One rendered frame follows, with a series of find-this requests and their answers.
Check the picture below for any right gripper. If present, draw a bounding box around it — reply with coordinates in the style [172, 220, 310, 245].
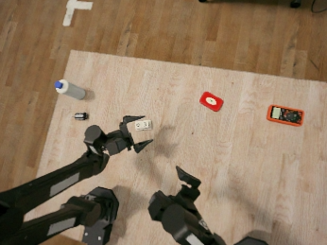
[168, 166, 202, 203]

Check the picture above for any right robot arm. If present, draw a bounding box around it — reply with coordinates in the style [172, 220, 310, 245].
[148, 191, 227, 245]

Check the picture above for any white bottle with blue cap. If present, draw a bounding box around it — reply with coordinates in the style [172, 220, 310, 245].
[55, 79, 85, 100]

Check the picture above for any orange pocket multimeter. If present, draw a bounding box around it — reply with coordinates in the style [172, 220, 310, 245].
[267, 104, 304, 127]

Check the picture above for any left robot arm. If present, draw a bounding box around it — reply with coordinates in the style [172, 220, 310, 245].
[0, 125, 127, 245]

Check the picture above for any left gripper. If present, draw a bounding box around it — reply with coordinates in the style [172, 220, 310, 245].
[119, 115, 153, 153]

